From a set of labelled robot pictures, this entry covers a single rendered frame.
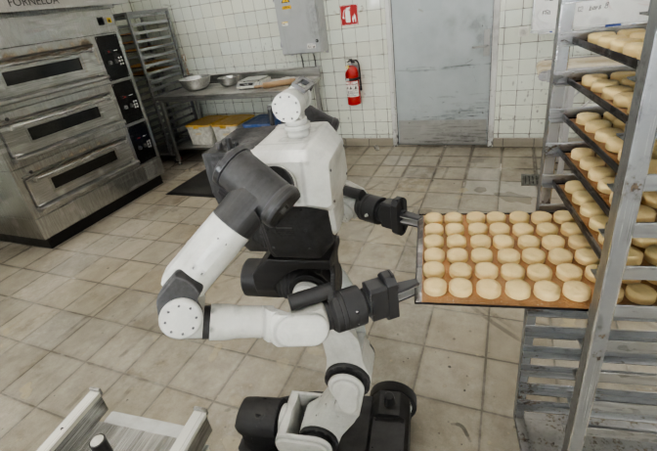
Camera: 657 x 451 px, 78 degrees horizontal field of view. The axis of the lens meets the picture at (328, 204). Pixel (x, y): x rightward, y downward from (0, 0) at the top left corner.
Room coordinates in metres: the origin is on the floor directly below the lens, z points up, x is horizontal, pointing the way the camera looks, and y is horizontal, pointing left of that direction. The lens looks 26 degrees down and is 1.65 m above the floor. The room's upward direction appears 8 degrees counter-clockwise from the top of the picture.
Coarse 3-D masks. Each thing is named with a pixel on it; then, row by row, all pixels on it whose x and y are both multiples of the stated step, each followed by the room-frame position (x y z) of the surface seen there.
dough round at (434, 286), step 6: (426, 282) 0.73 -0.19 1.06; (432, 282) 0.73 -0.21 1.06; (438, 282) 0.73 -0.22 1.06; (444, 282) 0.72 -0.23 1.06; (426, 288) 0.71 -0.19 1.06; (432, 288) 0.71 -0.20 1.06; (438, 288) 0.71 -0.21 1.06; (444, 288) 0.71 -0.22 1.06; (432, 294) 0.70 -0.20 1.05; (438, 294) 0.70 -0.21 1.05
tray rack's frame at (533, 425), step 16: (528, 416) 0.99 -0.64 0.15; (544, 416) 0.98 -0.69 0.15; (560, 416) 0.98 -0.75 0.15; (528, 432) 0.93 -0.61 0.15; (544, 432) 0.92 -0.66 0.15; (560, 432) 0.91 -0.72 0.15; (528, 448) 0.88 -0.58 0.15; (544, 448) 0.87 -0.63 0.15; (592, 448) 0.85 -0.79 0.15; (608, 448) 0.84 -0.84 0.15; (624, 448) 0.83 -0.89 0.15; (640, 448) 0.82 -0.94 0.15; (656, 448) 0.82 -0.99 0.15
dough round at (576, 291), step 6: (570, 282) 0.66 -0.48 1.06; (576, 282) 0.66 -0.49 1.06; (582, 282) 0.66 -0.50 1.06; (564, 288) 0.65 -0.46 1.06; (570, 288) 0.65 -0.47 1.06; (576, 288) 0.64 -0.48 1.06; (582, 288) 0.64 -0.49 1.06; (588, 288) 0.64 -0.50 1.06; (564, 294) 0.65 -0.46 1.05; (570, 294) 0.63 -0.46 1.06; (576, 294) 0.63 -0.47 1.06; (582, 294) 0.62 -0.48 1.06; (588, 294) 0.62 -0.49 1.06; (576, 300) 0.63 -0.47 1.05; (582, 300) 0.62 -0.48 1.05
